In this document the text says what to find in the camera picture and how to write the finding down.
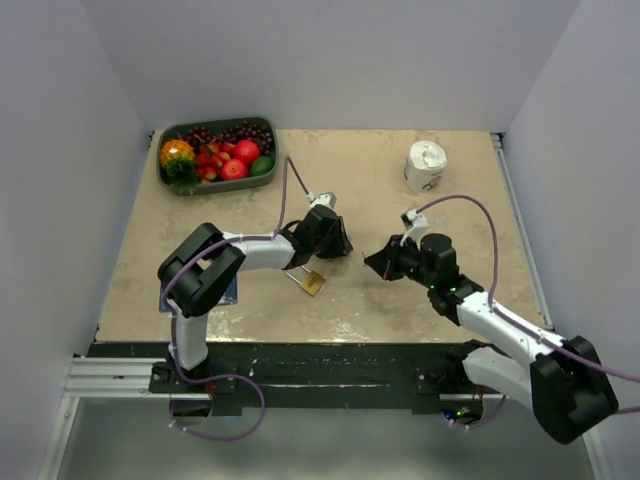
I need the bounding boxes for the large brass padlock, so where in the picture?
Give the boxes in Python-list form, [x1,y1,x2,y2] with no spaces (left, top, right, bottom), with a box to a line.
[284,266,326,297]

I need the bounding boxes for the red apple lower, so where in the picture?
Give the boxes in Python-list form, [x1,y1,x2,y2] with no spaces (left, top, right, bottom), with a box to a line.
[219,158,249,181]

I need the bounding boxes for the red apple upper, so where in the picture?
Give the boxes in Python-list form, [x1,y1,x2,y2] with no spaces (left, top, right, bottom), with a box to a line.
[233,139,261,167]

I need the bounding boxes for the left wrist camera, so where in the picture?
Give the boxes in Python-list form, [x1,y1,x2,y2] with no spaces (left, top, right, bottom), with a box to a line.
[305,192,337,210]

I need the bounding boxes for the green fruit tray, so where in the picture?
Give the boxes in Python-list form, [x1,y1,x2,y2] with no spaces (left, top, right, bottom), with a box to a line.
[156,116,278,196]

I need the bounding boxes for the small red fruits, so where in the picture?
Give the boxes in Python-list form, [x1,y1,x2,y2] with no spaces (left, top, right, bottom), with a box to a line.
[196,141,235,184]

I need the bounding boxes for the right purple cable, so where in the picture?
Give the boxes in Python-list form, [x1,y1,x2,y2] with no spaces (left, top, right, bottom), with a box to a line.
[417,194,640,417]

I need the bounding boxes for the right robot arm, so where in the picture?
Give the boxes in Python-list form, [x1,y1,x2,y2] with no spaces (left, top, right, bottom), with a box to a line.
[364,234,619,445]

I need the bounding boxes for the red apple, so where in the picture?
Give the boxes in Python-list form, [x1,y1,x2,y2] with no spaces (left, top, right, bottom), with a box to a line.
[233,139,261,167]
[219,158,249,181]

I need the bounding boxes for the green lime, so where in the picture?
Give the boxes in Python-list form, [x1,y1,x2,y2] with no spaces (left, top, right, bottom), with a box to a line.
[250,156,274,177]

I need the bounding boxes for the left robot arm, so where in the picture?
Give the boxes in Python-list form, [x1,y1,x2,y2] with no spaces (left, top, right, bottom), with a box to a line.
[157,205,353,392]

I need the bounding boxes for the blue blister pack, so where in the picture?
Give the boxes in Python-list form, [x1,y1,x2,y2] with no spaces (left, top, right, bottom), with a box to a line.
[158,277,238,313]

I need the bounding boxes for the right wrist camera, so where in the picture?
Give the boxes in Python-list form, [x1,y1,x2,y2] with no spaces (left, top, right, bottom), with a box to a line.
[400,209,429,246]

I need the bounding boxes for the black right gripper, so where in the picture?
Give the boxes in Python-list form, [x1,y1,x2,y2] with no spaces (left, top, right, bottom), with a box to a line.
[365,234,436,289]

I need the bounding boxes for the white paper roll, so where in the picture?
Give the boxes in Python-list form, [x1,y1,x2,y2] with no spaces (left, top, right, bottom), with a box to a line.
[403,140,448,195]

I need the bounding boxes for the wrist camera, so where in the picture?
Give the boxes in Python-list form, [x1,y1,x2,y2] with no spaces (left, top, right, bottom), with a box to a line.
[400,209,429,246]
[305,192,337,210]

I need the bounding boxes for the orange green fake fruit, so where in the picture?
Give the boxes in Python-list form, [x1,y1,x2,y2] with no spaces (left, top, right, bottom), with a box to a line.
[159,139,199,192]

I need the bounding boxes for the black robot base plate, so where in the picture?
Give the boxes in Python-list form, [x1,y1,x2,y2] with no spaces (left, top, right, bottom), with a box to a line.
[88,340,483,416]

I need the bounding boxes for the dark grape bunch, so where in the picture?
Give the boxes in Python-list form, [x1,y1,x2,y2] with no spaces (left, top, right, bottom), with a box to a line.
[174,119,276,155]

